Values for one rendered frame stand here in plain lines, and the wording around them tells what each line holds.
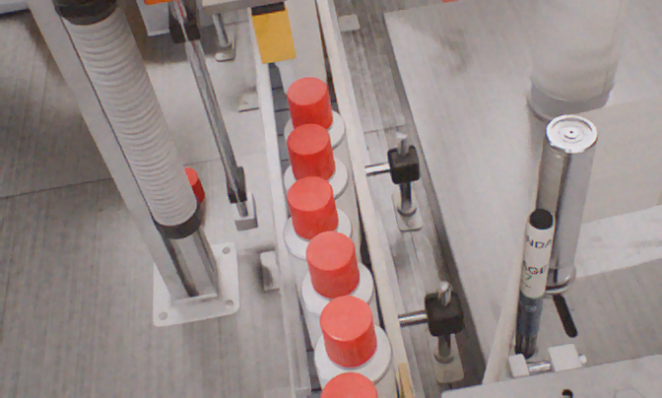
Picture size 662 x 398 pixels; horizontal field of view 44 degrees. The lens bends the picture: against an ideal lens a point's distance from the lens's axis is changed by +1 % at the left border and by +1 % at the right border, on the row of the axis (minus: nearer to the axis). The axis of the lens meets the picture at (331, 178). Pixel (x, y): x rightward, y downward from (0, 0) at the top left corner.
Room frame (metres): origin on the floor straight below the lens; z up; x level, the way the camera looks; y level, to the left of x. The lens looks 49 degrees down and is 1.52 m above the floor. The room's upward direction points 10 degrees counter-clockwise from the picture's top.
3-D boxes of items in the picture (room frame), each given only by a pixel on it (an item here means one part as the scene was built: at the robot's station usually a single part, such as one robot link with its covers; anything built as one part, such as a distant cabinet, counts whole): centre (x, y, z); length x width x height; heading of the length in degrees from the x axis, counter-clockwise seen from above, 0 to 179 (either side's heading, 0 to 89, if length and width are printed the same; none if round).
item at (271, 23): (0.53, 0.03, 1.09); 0.03 x 0.01 x 0.06; 90
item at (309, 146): (0.42, 0.01, 0.98); 0.05 x 0.05 x 0.20
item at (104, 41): (0.37, 0.11, 1.18); 0.04 x 0.04 x 0.21
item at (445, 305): (0.36, -0.06, 0.89); 0.06 x 0.03 x 0.12; 90
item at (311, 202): (0.37, 0.02, 0.98); 0.05 x 0.05 x 0.20
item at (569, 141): (0.40, -0.18, 0.97); 0.05 x 0.05 x 0.19
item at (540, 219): (0.33, -0.14, 0.97); 0.02 x 0.02 x 0.19
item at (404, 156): (0.54, -0.07, 0.89); 0.03 x 0.03 x 0.12; 0
